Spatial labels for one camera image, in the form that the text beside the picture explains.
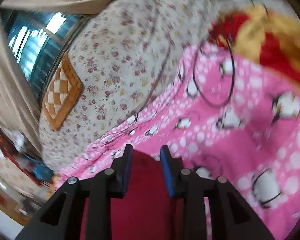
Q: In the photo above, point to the window with teal grille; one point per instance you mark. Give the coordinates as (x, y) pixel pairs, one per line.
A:
(35, 39)

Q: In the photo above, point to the dark red garment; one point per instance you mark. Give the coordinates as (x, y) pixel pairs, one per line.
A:
(146, 211)

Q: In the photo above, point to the cluttered bedside shelf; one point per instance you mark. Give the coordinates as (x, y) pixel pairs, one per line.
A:
(22, 194)

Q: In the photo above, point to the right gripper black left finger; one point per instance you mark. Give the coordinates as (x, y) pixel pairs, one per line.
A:
(81, 204)

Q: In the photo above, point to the red yellow blanket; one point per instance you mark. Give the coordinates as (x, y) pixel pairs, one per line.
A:
(262, 35)

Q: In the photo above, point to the floral cream bedsheet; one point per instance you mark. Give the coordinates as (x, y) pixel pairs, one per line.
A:
(125, 57)

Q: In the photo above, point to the pink penguin blanket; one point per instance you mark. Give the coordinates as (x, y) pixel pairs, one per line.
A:
(254, 141)

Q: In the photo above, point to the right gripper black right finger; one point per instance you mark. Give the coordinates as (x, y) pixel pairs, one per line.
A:
(212, 209)

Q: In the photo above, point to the black hair band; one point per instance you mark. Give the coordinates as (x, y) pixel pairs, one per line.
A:
(214, 73)

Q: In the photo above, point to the orange checkered pillow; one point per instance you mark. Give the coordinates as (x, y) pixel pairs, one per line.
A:
(62, 93)

